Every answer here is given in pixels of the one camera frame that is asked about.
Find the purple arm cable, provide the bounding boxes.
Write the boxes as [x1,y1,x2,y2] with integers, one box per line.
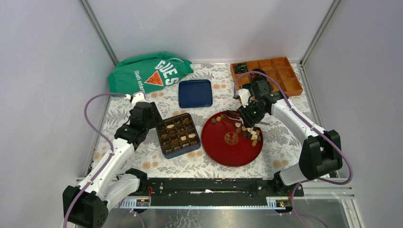
[233,70,354,228]
[63,92,133,228]

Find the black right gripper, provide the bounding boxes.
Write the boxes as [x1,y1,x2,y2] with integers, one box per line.
[237,99,266,129]

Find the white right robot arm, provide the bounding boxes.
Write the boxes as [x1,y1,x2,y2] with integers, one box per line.
[234,80,343,196]

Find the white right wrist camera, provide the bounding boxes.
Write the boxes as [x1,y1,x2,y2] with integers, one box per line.
[233,89,251,108]

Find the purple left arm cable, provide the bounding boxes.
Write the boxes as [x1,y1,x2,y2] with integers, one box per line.
[63,92,133,228]

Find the green printed bag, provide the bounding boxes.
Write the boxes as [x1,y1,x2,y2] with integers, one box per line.
[108,52,194,94]

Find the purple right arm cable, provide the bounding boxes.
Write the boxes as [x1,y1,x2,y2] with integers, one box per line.
[233,70,354,228]

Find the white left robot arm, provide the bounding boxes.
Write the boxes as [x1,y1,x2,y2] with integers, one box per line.
[62,100,163,228]

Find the orange wooden divider tray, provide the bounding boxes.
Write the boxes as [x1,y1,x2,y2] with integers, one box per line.
[230,57,304,97]

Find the blue box lid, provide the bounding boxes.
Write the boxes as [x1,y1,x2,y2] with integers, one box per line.
[178,79,213,108]

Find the red round plate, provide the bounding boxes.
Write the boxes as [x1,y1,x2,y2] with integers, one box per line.
[201,111,263,167]

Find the blue chocolate box with tray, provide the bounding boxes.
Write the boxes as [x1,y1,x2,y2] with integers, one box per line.
[157,113,201,159]

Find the silver metal tongs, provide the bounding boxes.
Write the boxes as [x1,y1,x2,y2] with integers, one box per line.
[221,110,270,127]

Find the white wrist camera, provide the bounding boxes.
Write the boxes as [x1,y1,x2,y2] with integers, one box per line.
[233,89,251,108]
[131,92,148,107]

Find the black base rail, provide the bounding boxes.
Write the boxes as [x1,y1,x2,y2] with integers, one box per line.
[128,178,304,208]

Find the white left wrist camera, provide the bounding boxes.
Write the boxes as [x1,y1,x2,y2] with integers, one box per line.
[131,92,148,107]

